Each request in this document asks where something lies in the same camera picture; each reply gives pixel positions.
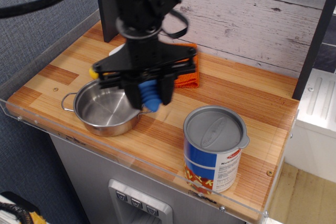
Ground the grey toy fridge cabinet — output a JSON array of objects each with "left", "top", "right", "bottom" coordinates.
[{"left": 51, "top": 136, "right": 243, "bottom": 223}]

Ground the blue handled metal fork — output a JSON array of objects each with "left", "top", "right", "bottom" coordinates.
[{"left": 138, "top": 80, "right": 162, "bottom": 112}]

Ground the dark grey right post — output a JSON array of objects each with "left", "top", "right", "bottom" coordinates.
[{"left": 292, "top": 0, "right": 335, "bottom": 101}]

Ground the dark grey post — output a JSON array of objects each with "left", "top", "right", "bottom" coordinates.
[
  {"left": 98, "top": 0, "right": 119, "bottom": 42},
  {"left": 292, "top": 0, "right": 335, "bottom": 101}
]

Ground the black and yellow bag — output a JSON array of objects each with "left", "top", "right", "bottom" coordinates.
[{"left": 1, "top": 191, "right": 48, "bottom": 223}]

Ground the folded orange cloth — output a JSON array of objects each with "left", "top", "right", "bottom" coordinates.
[{"left": 174, "top": 54, "right": 200, "bottom": 88}]

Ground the yellow handled white toy knife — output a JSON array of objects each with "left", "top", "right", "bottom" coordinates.
[{"left": 89, "top": 44, "right": 125, "bottom": 80}]

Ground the blue labelled soup can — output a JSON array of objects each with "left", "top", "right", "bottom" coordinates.
[{"left": 183, "top": 105, "right": 249, "bottom": 194}]

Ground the dark grey left post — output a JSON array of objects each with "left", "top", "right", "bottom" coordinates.
[{"left": 98, "top": 0, "right": 119, "bottom": 42}]

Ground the silver ice dispenser panel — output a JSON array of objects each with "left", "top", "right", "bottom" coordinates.
[{"left": 108, "top": 179, "right": 174, "bottom": 223}]

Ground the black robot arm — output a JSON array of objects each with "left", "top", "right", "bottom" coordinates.
[{"left": 92, "top": 0, "right": 196, "bottom": 112}]

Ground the small stainless steel pot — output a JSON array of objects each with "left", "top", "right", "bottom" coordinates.
[{"left": 61, "top": 80, "right": 151, "bottom": 137}]

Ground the white ribbed appliance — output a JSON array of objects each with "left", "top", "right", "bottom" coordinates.
[{"left": 284, "top": 69, "right": 335, "bottom": 182}]

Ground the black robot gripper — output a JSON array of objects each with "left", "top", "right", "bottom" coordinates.
[{"left": 92, "top": 18, "right": 197, "bottom": 110}]

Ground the clear acrylic guard rail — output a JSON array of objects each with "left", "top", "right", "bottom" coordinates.
[{"left": 5, "top": 12, "right": 298, "bottom": 223}]

